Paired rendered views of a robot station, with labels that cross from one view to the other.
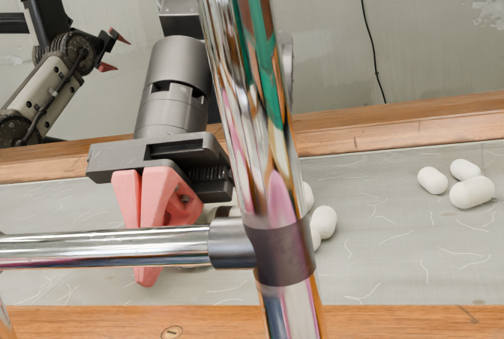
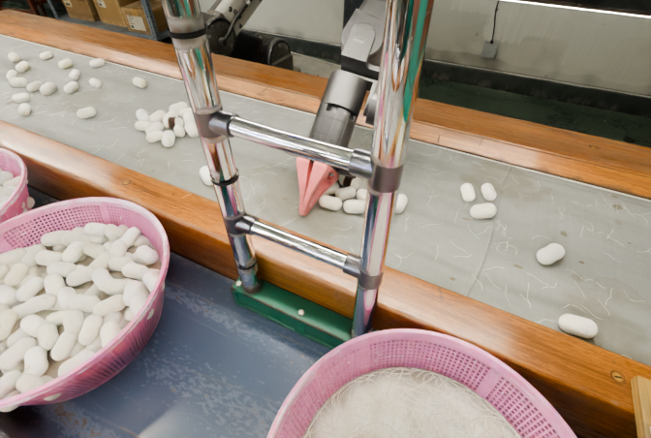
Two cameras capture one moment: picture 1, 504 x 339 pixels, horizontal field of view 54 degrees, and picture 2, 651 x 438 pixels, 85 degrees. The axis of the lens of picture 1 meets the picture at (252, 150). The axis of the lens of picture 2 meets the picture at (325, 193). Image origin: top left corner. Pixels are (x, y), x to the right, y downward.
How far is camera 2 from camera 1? 0.20 m
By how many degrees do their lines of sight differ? 27
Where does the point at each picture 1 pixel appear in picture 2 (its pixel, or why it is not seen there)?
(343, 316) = (389, 274)
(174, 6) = (352, 48)
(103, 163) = not seen: hidden behind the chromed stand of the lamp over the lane
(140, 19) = not seen: outside the picture
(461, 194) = (476, 212)
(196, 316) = not seen: hidden behind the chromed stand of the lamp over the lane
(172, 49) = (344, 82)
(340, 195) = (416, 180)
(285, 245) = (372, 280)
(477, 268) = (461, 260)
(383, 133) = (457, 139)
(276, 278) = (365, 286)
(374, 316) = (402, 280)
